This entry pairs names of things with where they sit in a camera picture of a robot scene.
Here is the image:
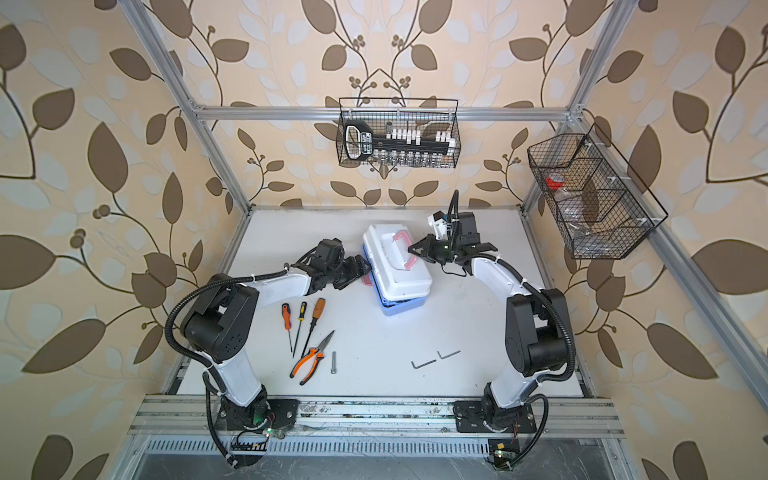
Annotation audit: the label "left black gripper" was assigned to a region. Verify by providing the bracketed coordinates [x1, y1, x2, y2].
[326, 253, 376, 287]

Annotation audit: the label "white blue plastic toolbox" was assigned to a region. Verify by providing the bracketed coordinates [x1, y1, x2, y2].
[363, 224, 432, 316]

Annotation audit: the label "orange wooden handled screwdriver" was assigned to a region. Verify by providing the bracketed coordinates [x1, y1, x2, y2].
[301, 298, 326, 357]

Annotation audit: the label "yellow black handled screwdriver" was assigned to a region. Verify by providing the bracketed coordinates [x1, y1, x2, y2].
[292, 301, 308, 357]

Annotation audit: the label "red handled small screwdriver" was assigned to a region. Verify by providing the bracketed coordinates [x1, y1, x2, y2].
[281, 303, 294, 353]

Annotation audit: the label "orange handled pliers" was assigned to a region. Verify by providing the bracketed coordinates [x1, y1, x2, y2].
[289, 331, 335, 386]

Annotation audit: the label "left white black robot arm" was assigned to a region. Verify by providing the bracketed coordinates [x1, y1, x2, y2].
[163, 239, 372, 469]

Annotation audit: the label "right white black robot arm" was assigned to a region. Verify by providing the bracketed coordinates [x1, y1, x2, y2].
[408, 191, 576, 471]

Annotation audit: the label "right hex key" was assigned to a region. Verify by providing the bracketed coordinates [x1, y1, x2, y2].
[436, 350, 461, 361]

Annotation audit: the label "hex key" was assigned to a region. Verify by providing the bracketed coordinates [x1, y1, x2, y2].
[436, 350, 461, 361]
[411, 359, 437, 370]

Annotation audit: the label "left hex key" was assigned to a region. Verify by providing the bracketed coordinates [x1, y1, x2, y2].
[411, 359, 437, 370]

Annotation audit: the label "black socket set holder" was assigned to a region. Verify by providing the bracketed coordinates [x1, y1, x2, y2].
[340, 120, 457, 161]

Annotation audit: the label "red capped clear bottle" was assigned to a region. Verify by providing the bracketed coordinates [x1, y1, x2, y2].
[545, 172, 578, 202]

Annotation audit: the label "back black wire basket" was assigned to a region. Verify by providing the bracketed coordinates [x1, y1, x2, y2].
[335, 96, 462, 169]

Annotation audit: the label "black wire basket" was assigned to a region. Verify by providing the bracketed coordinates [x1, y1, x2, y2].
[527, 125, 668, 260]
[335, 96, 462, 169]

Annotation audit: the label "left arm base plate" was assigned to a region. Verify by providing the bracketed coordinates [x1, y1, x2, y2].
[215, 397, 299, 431]

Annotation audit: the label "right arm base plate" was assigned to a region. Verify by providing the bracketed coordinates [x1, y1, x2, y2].
[452, 400, 537, 435]

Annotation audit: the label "right black wire basket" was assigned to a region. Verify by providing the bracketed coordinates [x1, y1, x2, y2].
[527, 125, 668, 260]

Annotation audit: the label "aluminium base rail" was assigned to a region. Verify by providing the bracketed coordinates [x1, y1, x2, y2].
[128, 395, 626, 440]

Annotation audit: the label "aluminium frame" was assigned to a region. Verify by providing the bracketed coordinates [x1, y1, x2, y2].
[120, 1, 767, 406]

